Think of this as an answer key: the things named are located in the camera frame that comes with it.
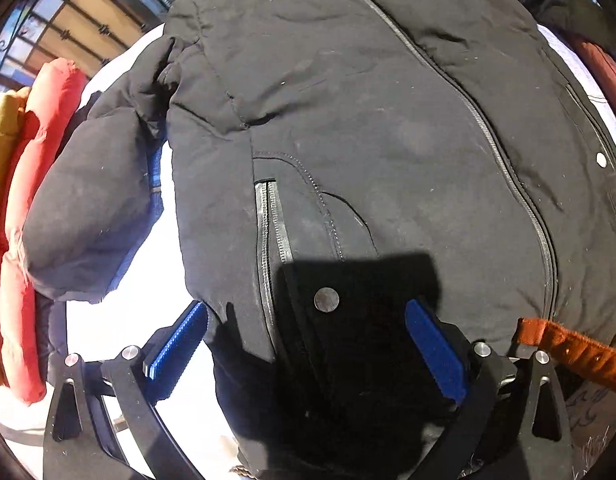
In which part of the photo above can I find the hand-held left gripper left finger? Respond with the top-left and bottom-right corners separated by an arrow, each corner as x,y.
42,300 -> 209,480

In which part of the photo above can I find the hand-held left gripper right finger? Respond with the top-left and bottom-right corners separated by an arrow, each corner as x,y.
404,299 -> 576,480

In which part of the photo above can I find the black padded jacket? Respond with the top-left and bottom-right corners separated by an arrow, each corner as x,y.
22,0 -> 616,480

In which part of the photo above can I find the white plaid bed sheet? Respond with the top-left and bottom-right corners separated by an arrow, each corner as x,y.
0,22 -> 616,480

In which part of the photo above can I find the beige printed cloth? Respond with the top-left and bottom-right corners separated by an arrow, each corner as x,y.
563,380 -> 616,463

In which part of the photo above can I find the red puffer jacket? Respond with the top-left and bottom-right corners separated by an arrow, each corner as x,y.
0,57 -> 88,406

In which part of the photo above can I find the mustard yellow jacket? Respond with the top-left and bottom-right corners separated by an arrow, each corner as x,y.
0,87 -> 31,388

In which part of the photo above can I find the dark red garment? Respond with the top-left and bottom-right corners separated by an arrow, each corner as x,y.
570,35 -> 616,126

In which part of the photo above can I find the wooden cabinet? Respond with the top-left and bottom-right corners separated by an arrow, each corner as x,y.
38,0 -> 151,76

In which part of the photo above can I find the orange corduroy garment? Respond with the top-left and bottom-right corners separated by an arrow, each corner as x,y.
513,317 -> 616,401

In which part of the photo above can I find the black metal bed frame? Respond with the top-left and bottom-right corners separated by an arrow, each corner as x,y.
0,0 -> 199,78

